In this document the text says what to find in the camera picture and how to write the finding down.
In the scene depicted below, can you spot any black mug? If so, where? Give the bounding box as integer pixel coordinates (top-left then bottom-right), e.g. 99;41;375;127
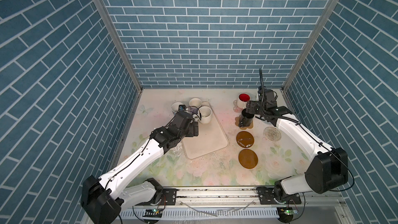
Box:
238;109;255;128

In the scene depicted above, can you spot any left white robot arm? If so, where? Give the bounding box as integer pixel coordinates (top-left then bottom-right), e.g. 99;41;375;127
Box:
80;111;199;224

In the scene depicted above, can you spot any white mug red inside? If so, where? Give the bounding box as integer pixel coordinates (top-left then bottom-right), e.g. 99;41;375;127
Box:
236;93;250;109

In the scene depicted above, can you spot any multicolour stitched round coaster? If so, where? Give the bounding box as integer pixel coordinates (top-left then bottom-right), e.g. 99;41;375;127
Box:
263;127;282;142

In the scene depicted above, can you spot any brown paw coaster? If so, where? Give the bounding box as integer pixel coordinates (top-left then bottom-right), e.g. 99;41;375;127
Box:
235;117;254;130

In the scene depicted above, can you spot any beige serving tray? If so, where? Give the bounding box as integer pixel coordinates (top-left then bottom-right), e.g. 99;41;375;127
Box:
182;101;229;160

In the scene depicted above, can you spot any white speckled mug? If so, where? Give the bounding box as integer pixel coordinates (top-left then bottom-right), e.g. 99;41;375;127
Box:
189;98;202;108

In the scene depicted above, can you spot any blue mug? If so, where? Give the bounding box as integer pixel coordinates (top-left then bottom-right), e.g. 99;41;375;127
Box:
171;102;183;114

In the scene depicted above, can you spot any pink flower coaster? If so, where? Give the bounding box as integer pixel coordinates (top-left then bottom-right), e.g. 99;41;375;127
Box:
233;100;243;113

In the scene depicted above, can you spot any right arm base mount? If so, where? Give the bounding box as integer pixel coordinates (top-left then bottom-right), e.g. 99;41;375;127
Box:
256;186;302;205

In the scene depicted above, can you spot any purple mug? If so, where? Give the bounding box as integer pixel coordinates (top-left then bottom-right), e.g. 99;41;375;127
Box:
186;106;199;115

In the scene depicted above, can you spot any brown round coaster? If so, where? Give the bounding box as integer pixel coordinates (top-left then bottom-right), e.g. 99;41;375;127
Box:
238;149;259;169
236;131;255;148

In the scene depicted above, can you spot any plain white mug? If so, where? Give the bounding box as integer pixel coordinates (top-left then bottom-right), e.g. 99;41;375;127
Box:
196;106;212;124

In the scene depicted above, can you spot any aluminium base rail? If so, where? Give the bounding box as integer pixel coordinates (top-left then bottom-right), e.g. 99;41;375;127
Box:
118;186;345;210

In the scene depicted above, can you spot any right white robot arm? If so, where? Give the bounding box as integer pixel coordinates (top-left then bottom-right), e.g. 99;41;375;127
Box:
246;69;353;202

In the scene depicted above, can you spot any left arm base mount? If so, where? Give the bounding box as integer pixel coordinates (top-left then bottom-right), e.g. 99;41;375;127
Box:
138;188;177;206

